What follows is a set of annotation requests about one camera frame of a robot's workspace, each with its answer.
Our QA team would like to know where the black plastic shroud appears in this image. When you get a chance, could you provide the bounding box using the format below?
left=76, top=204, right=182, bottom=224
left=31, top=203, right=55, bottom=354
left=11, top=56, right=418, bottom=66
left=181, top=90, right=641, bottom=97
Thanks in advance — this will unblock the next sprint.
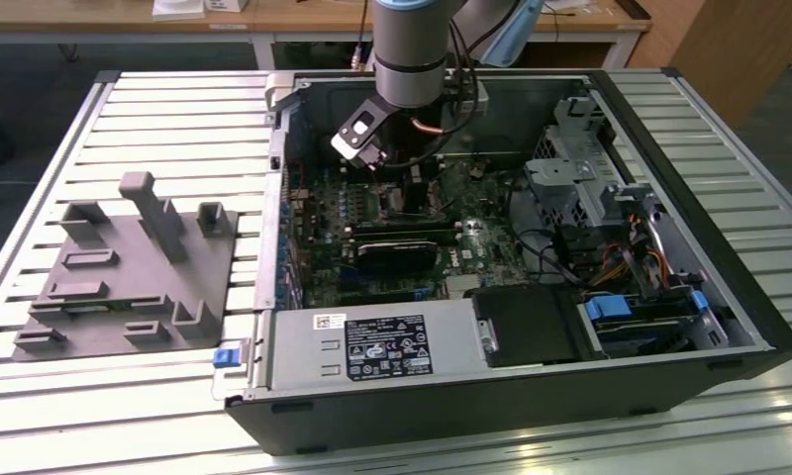
left=466, top=285, right=598, bottom=368

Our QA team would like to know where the silver power supply with label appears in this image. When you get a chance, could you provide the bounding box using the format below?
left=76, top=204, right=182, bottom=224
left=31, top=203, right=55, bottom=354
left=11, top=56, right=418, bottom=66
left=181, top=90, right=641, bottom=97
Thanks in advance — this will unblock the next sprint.
left=262, top=296, right=495, bottom=390

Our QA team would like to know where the coloured power wire bundle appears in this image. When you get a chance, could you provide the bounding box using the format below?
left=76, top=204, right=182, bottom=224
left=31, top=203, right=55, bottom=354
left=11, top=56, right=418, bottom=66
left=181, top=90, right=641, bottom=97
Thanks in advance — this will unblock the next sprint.
left=593, top=212, right=674, bottom=293

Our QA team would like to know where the thin wire locking lever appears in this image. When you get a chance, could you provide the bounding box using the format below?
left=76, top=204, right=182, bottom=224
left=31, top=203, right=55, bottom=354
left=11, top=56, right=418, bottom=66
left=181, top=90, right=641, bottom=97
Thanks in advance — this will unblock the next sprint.
left=439, top=170, right=485, bottom=212

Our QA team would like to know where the green motherboard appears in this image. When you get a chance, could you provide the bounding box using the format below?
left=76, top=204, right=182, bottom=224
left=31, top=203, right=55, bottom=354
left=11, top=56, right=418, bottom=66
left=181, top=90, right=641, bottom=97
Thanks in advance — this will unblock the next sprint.
left=282, top=157, right=535, bottom=308

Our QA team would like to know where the grey case corner handle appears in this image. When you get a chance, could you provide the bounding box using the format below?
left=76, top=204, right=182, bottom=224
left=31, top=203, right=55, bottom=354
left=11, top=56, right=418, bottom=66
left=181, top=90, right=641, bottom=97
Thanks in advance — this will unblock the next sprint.
left=262, top=72, right=311, bottom=111

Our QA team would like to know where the black open PC case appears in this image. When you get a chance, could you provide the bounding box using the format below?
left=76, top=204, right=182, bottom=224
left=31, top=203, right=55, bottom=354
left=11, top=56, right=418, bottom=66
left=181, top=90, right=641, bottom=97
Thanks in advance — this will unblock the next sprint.
left=221, top=66, right=792, bottom=457

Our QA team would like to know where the wooden cabinet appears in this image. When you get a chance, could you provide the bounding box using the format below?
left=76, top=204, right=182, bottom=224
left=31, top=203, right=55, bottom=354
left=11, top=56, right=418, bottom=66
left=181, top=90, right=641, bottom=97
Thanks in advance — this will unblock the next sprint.
left=625, top=0, right=792, bottom=129

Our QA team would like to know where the CPU socket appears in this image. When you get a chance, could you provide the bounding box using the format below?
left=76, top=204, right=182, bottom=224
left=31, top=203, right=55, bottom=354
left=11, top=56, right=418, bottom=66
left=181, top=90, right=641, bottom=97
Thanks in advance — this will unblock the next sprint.
left=373, top=181, right=449, bottom=224

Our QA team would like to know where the silver metal drive cage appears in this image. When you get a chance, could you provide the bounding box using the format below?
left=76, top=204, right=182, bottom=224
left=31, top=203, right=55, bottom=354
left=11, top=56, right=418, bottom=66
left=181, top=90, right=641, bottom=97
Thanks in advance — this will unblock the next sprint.
left=519, top=96, right=665, bottom=232

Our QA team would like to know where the blue disk carrier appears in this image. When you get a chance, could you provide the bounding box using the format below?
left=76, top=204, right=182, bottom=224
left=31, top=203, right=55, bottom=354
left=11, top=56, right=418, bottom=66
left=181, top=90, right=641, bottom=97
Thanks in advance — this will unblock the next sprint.
left=584, top=294, right=634, bottom=324

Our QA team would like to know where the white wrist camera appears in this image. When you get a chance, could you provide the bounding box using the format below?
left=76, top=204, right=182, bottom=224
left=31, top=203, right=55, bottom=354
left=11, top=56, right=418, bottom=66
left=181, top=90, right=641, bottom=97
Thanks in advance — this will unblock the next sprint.
left=329, top=96, right=397, bottom=160

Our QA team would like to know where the white cardboard box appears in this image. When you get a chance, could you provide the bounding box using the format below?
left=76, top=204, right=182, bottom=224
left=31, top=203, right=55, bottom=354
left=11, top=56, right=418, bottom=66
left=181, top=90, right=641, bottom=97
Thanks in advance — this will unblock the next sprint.
left=151, top=0, right=206, bottom=22

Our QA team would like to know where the green RAM stick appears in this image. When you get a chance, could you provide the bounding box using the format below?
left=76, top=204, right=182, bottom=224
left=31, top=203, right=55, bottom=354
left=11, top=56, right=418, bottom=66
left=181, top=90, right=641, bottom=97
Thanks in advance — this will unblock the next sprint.
left=63, top=299, right=139, bottom=314

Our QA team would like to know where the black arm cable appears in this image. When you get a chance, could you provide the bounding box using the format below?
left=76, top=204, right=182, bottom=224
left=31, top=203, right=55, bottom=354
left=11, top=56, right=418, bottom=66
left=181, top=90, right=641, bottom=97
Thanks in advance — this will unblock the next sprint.
left=394, top=24, right=486, bottom=169

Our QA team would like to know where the long black RAM slot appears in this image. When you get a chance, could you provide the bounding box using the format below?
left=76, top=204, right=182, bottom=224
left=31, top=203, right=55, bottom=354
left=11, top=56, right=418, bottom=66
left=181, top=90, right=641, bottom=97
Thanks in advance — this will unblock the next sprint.
left=349, top=221, right=455, bottom=235
left=353, top=230, right=459, bottom=244

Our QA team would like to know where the small silver heatsink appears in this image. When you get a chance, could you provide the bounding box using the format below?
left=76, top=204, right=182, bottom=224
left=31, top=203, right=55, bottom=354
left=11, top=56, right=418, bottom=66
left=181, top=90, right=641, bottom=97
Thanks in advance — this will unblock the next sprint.
left=445, top=274, right=479, bottom=299

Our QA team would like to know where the small black graphics card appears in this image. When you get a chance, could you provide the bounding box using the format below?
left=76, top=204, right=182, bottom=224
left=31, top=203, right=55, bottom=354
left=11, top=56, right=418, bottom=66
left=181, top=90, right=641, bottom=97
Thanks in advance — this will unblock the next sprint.
left=351, top=238, right=441, bottom=277

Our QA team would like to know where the grey plastic parts rack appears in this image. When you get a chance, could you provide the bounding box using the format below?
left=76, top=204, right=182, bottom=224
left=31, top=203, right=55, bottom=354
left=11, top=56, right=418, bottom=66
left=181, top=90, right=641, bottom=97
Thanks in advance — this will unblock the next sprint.
left=10, top=170, right=242, bottom=365

